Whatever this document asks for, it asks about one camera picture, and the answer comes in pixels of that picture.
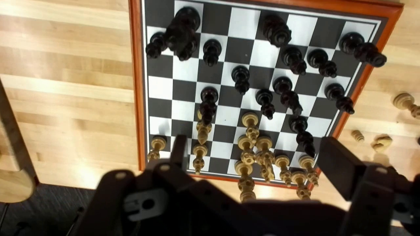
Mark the wood framed chess board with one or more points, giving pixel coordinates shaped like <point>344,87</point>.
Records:
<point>183,89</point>

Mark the tall black chess king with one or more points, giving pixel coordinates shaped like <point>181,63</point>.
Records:
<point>185,30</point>

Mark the black chess piece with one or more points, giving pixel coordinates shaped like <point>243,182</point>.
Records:
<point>321,60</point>
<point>207,102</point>
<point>286,92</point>
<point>155,43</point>
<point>302,135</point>
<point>211,49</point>
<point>240,78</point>
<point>292,58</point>
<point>264,101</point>
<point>337,95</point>
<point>275,29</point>
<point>358,46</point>

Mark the tall tan chess king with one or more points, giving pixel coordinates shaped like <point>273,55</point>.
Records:
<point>244,175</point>

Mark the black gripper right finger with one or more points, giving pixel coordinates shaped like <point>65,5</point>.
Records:
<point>341,165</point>

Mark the small tan chess piece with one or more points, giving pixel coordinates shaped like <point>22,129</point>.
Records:
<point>382,140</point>
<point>357,135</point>

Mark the tan chess pawn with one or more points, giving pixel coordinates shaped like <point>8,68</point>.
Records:
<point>403,101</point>

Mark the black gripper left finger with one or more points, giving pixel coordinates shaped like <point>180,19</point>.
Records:
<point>109,205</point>

